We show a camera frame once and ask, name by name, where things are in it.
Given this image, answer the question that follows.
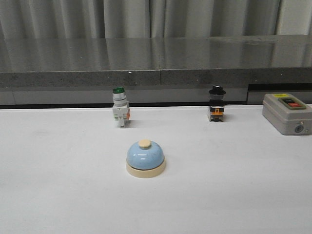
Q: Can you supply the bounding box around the grey stone counter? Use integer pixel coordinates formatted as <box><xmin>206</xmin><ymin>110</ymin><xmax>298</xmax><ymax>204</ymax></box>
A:
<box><xmin>0</xmin><ymin>35</ymin><xmax>312</xmax><ymax>107</ymax></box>

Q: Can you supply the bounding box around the blue desk bell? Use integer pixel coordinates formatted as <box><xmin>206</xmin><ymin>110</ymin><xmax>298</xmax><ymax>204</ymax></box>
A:
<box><xmin>126</xmin><ymin>139</ymin><xmax>166</xmax><ymax>178</ymax></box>

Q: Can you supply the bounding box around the grey on-off switch box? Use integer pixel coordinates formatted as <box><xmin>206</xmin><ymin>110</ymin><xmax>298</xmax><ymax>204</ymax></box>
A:
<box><xmin>262</xmin><ymin>93</ymin><xmax>312</xmax><ymax>135</ymax></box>

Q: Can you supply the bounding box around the grey curtain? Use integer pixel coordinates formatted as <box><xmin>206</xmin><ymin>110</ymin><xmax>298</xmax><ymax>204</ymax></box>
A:
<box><xmin>0</xmin><ymin>0</ymin><xmax>312</xmax><ymax>39</ymax></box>

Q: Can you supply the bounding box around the green push button switch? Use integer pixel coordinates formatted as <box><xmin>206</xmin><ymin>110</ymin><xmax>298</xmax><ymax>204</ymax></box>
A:
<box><xmin>112</xmin><ymin>87</ymin><xmax>130</xmax><ymax>128</ymax></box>

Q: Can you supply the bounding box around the black rotary selector switch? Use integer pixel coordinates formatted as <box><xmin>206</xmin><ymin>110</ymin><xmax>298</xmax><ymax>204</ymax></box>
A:
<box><xmin>208</xmin><ymin>85</ymin><xmax>226</xmax><ymax>122</ymax></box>

